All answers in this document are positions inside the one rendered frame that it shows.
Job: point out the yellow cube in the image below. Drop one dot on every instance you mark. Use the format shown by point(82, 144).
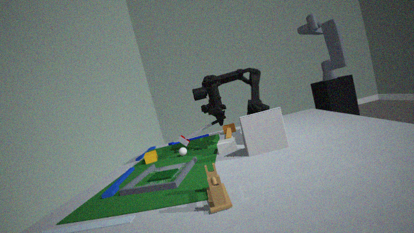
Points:
point(151, 157)

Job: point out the green putting mat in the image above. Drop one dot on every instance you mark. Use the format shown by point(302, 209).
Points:
point(192, 188)

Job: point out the white ball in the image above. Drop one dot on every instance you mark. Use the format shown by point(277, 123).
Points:
point(183, 151)

